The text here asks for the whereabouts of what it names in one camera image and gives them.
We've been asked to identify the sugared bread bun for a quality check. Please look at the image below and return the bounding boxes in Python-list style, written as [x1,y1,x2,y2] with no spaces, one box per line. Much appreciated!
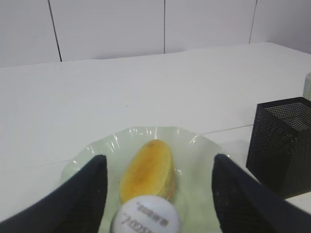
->
[119,139,175,204]

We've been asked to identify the brown Nescafe coffee bottle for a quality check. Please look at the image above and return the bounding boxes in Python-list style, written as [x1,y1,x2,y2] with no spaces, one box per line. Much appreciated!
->
[109,195,182,233]

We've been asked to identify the black mesh pen holder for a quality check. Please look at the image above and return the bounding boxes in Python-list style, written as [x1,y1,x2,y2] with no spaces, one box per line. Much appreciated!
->
[246,97,311,199]

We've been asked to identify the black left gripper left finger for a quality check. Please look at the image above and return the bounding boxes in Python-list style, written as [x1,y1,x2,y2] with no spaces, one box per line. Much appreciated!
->
[0,155,107,233]

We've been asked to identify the green glass ruffled plate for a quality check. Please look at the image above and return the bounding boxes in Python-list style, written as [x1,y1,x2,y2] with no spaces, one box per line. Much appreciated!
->
[60,127,224,233]

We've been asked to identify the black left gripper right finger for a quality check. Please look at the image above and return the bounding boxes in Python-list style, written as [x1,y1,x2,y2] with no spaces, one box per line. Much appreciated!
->
[211,154,311,233]

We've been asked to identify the green plastic woven basket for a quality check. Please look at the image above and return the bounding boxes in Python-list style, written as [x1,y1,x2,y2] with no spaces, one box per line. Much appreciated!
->
[303,73,311,101]

